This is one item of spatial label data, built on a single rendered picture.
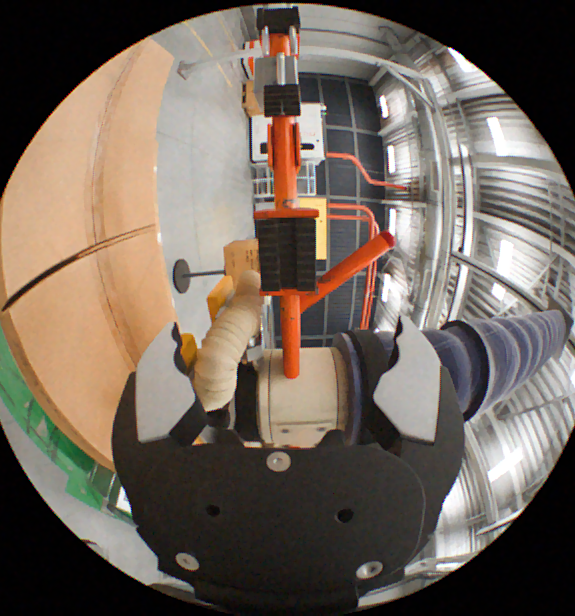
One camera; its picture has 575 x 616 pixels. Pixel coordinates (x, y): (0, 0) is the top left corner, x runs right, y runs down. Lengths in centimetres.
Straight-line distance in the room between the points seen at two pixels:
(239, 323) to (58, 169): 36
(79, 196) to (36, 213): 9
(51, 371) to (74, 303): 11
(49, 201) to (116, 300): 23
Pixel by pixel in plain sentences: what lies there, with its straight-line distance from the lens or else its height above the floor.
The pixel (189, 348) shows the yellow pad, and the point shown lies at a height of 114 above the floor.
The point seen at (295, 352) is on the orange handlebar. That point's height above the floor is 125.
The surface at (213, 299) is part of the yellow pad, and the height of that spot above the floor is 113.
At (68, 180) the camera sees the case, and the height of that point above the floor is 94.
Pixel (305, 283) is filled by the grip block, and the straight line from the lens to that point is 20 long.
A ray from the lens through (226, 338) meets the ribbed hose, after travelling 19.
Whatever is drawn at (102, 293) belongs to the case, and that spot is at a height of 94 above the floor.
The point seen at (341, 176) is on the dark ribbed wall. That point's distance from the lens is 1106.
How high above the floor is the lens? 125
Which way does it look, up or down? 1 degrees down
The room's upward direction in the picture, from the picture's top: 88 degrees clockwise
